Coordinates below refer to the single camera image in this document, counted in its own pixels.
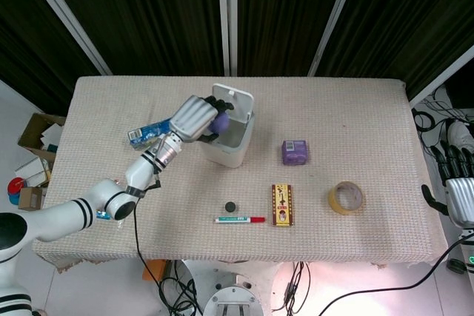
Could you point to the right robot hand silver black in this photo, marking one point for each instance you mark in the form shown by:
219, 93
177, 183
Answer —
461, 201

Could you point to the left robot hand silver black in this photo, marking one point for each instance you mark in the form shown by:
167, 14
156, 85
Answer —
190, 120

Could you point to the purple ball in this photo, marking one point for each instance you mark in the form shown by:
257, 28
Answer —
221, 122

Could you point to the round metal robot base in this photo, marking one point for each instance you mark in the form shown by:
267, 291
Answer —
232, 297

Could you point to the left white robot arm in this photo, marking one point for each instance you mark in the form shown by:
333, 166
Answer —
66, 216

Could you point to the white lidded bin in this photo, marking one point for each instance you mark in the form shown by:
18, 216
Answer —
229, 155

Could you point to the blue snack package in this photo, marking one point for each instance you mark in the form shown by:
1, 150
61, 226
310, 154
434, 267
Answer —
142, 134

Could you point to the white shoe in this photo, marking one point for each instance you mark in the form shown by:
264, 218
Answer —
461, 132

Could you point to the black round cap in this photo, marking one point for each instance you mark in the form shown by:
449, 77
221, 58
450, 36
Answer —
230, 206

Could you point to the purple tissue box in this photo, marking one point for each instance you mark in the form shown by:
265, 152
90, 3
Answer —
295, 152

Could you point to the white marker red cap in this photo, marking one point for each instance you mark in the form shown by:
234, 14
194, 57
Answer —
237, 219

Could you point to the yellow brown printed box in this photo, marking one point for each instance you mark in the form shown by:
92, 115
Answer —
283, 205

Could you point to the yellow tape roll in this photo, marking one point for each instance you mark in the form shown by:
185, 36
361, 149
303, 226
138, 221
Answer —
335, 205

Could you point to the small blue packet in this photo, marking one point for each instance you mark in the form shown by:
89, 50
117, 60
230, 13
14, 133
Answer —
103, 215

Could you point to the beige woven tablecloth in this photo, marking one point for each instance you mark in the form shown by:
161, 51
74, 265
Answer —
333, 127

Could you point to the orange box under table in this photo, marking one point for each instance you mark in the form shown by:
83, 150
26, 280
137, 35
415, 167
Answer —
153, 271

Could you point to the open cardboard box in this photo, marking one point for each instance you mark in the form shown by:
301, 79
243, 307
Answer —
33, 127

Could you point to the small brown cardboard box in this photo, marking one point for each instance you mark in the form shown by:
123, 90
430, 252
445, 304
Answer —
29, 197

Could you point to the red round disc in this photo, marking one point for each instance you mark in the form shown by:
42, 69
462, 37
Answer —
15, 185

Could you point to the white partition frame post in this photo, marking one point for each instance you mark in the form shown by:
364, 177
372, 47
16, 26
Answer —
227, 16
66, 16
440, 79
333, 20

